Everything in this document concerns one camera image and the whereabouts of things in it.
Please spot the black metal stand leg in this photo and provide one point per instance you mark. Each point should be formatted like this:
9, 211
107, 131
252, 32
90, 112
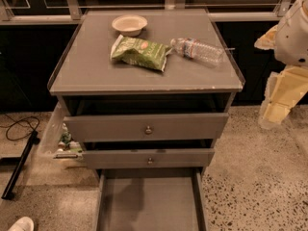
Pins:
20, 161

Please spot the grey bottom drawer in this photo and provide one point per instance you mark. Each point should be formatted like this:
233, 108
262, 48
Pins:
157, 199

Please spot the clear plastic water bottle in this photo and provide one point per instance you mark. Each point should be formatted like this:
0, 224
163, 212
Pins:
194, 49

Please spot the grey middle drawer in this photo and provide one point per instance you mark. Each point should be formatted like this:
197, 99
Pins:
148, 158

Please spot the clear plastic storage bin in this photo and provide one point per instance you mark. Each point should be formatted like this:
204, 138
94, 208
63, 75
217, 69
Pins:
56, 142

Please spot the grey drawer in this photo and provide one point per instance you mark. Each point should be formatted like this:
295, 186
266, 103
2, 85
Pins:
148, 158
92, 128
157, 199

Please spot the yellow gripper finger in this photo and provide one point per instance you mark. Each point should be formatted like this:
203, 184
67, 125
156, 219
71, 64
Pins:
267, 40
283, 91

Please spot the white paper bowl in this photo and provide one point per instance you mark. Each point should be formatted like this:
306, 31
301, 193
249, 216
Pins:
129, 25

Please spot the green jalapeno chip bag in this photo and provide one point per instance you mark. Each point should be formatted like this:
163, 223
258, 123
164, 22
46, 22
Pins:
140, 52

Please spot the grey drawer cabinet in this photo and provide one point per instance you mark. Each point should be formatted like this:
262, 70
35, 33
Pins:
88, 83

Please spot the metal window railing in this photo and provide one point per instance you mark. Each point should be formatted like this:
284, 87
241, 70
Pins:
31, 12

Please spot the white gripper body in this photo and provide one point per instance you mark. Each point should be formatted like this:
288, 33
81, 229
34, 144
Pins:
293, 39

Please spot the grey top drawer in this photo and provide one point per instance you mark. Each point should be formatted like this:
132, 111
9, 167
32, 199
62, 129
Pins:
92, 128

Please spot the white shoe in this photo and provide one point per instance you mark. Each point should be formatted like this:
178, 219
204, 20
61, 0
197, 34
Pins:
23, 224

